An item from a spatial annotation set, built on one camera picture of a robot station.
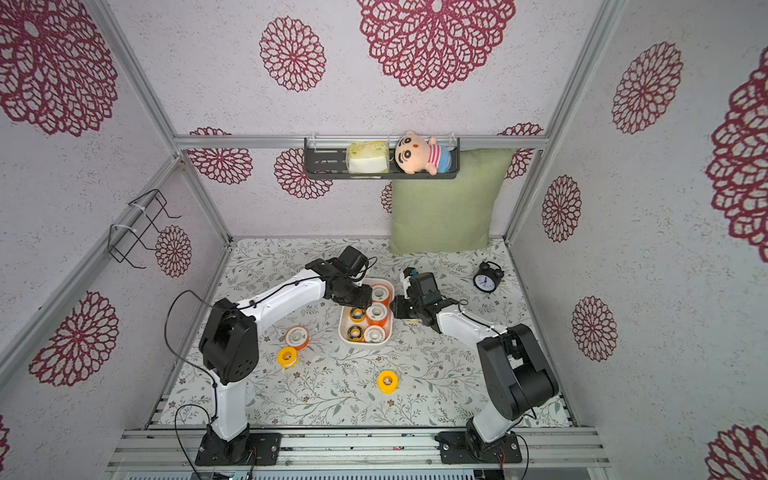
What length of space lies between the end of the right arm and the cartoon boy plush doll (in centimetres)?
37

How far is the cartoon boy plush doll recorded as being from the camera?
0.87 m

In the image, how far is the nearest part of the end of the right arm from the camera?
679 millimetres

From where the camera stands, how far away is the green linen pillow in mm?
962

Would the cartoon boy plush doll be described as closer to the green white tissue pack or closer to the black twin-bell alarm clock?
the green white tissue pack

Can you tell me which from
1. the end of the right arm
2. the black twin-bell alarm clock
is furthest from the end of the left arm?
the black twin-bell alarm clock
